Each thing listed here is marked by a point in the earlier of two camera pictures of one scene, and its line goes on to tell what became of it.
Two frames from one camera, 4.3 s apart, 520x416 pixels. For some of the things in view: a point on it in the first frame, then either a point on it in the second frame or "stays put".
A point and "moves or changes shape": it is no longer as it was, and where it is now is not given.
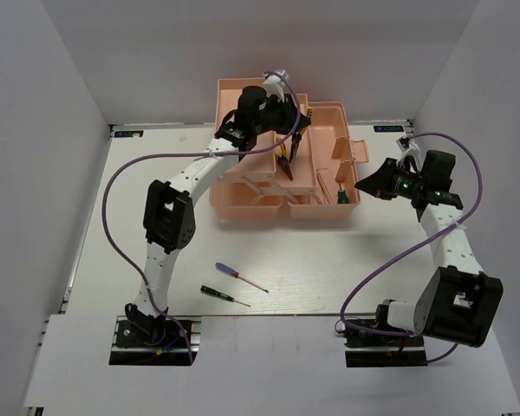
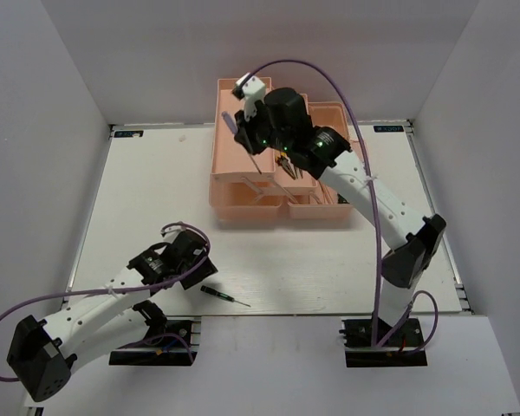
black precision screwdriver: (222, 295) stays put
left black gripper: (289, 113) to (204, 269)
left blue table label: (128, 133) stays put
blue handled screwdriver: (227, 269) to (234, 128)
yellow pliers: (297, 135) moves or changes shape
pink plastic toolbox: (325, 183) stays put
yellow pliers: (281, 155) stays put
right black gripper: (379, 183) to (244, 128)
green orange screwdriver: (341, 197) stays put
